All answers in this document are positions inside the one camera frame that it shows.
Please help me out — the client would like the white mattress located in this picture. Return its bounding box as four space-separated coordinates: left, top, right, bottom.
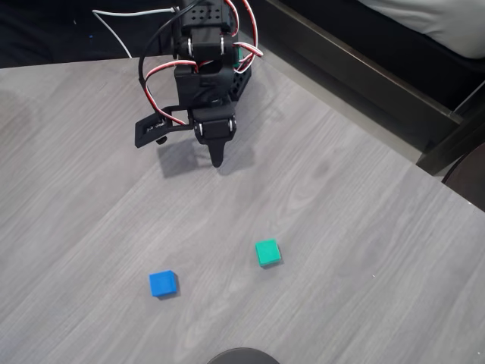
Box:
358 0 485 60

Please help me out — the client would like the black camera cable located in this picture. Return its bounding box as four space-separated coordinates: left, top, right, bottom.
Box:
137 0 200 100

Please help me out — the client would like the red white servo cable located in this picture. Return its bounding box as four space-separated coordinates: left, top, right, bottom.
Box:
223 0 264 74
143 61 199 127

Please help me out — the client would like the dark wooden bed frame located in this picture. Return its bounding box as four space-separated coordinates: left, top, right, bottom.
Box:
261 0 485 176

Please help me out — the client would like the black gripper camera mount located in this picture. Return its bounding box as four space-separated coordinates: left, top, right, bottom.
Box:
134 105 192 149

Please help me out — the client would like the green cube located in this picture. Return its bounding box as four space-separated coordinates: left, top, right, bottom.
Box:
254 237 282 268

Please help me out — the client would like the blue cube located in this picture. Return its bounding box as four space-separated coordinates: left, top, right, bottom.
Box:
149 269 179 297

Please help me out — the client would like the dark round stool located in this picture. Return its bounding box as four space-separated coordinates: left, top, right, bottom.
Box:
441 142 485 213

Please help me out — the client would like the black round-base stand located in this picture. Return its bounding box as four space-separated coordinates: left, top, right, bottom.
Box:
206 347 281 364

